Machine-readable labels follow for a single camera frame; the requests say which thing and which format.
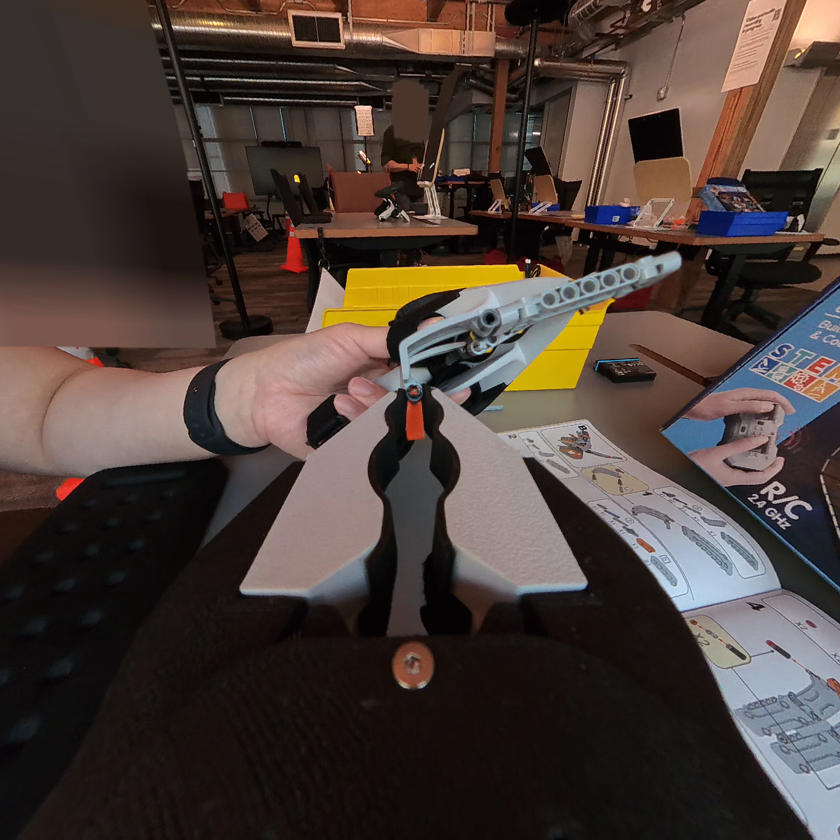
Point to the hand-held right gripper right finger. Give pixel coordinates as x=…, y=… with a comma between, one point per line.
x=512, y=518

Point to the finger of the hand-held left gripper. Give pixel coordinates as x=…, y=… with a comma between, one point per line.
x=492, y=298
x=531, y=348

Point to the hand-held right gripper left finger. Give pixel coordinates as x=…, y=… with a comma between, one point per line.
x=315, y=518

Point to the grey toy beam arm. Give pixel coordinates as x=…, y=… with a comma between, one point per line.
x=590, y=285

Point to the grey desk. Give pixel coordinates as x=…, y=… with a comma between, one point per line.
x=630, y=413

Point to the person's left hand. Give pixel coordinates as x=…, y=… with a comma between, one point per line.
x=295, y=387

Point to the small flat blue box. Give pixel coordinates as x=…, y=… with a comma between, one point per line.
x=623, y=371

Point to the yellow plastic bin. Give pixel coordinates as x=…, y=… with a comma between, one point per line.
x=394, y=289

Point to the wooden office table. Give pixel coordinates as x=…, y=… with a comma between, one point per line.
x=387, y=226

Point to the white tablet stand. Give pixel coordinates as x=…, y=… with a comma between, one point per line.
x=430, y=177

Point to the blue plastic tray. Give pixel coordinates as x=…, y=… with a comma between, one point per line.
x=741, y=223
x=610, y=214

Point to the black wristband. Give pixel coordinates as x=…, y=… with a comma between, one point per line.
x=200, y=410

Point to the long wooden table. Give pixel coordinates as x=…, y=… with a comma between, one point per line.
x=656, y=229

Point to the white instruction booklet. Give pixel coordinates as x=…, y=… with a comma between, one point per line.
x=689, y=544

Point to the clear plastic stand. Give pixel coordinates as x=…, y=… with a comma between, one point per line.
x=653, y=213

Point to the silver vertical pipes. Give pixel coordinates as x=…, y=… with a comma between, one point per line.
x=607, y=131

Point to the orange traffic cone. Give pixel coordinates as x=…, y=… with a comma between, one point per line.
x=293, y=249

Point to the beige board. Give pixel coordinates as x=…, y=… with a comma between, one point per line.
x=663, y=180

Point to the white sign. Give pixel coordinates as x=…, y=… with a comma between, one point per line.
x=364, y=120

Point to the grey screen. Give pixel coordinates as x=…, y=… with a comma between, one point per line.
x=283, y=169

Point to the colourful small toy box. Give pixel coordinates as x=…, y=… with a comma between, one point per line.
x=730, y=197

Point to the large blue toy box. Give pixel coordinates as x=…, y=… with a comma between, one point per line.
x=774, y=426

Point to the black office chair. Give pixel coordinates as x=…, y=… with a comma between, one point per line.
x=774, y=262

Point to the black dimpled pad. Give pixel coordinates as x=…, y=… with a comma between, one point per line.
x=65, y=590

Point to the white ceiling vent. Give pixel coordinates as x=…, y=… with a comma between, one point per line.
x=316, y=28

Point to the white paper notice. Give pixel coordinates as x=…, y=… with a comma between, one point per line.
x=754, y=39

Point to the black wall panel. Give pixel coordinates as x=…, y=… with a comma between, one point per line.
x=656, y=134

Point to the wooden post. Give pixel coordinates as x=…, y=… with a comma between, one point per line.
x=728, y=131

